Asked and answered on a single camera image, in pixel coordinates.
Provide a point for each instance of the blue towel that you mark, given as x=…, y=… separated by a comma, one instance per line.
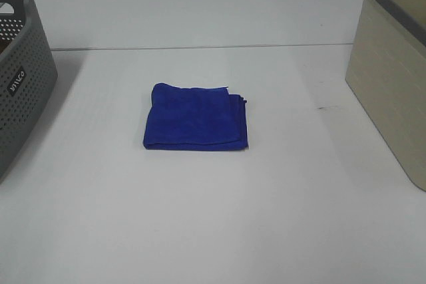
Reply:
x=195, y=119

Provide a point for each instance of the beige basket with grey rim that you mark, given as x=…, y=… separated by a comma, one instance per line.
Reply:
x=386, y=73

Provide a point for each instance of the grey perforated plastic basket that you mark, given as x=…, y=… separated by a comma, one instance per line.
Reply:
x=28, y=76

